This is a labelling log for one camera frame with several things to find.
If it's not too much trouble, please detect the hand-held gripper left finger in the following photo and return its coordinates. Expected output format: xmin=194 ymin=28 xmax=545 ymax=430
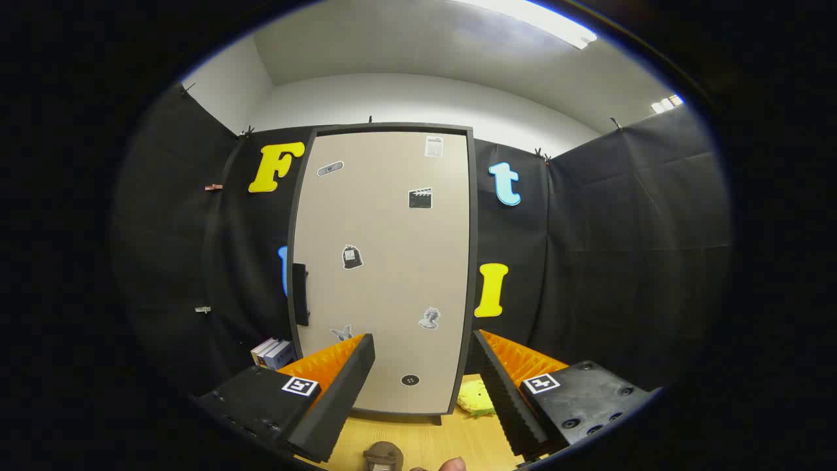
xmin=196 ymin=332 xmax=377 ymax=465

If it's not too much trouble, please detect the white spine book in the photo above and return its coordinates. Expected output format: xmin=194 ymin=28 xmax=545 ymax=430
xmin=252 ymin=337 xmax=279 ymax=367

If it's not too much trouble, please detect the blue cover book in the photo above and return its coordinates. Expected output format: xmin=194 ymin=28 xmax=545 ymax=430
xmin=265 ymin=340 xmax=296 ymax=372

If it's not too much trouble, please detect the beige shoe cabinet door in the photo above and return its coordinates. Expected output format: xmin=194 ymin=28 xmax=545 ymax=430
xmin=292 ymin=130 xmax=471 ymax=415

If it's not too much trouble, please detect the black backdrop cloth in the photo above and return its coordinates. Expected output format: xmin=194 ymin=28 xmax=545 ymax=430
xmin=111 ymin=82 xmax=733 ymax=400

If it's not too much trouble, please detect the yellow green cabbage toy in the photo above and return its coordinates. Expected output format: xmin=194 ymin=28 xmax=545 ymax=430
xmin=456 ymin=379 xmax=496 ymax=418

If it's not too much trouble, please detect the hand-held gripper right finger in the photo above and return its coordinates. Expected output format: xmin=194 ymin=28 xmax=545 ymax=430
xmin=472 ymin=329 xmax=661 ymax=462

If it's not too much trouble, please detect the dark grey shoe cabinet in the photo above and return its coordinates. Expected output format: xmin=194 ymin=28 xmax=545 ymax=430
xmin=286 ymin=122 xmax=479 ymax=426

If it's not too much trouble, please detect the ceiling light panel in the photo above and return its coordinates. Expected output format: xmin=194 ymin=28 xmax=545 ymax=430
xmin=451 ymin=0 xmax=597 ymax=50

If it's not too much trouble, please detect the brown fuzzy shoe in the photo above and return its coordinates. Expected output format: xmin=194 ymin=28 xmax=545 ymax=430
xmin=363 ymin=442 xmax=404 ymax=471

